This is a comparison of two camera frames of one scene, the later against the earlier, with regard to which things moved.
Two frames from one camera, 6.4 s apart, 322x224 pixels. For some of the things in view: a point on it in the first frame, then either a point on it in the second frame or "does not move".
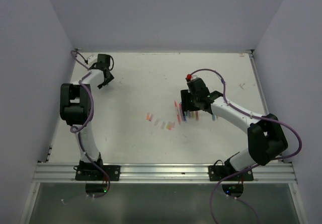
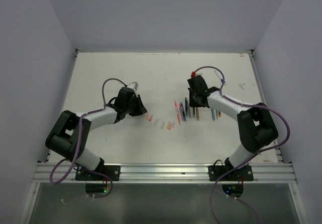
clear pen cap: (163, 125) does not move
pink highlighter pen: (177, 112) does not move
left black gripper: (100, 85) -> (140, 109)
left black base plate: (93, 172) does not move
